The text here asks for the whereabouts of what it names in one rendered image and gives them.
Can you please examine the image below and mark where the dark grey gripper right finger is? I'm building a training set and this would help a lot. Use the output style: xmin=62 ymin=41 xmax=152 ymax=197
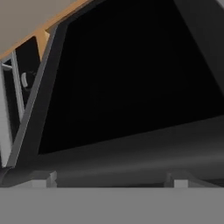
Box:
xmin=165 ymin=169 xmax=221 ymax=188

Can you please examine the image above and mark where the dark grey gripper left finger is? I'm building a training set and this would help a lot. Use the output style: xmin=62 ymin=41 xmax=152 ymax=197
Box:
xmin=4 ymin=170 xmax=58 ymax=188

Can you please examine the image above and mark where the dark grey fridge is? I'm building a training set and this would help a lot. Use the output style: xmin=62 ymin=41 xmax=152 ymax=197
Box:
xmin=0 ymin=0 xmax=224 ymax=188

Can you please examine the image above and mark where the small white round object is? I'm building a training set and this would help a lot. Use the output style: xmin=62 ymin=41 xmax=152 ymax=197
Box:
xmin=20 ymin=71 xmax=30 ymax=89

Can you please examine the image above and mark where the light wooden cupboard panel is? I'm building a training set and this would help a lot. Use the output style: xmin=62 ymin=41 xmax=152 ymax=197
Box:
xmin=0 ymin=0 xmax=95 ymax=62

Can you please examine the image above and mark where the pale grey metal frame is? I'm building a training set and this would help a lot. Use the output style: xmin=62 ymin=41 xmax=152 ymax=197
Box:
xmin=0 ymin=50 xmax=26 ymax=169

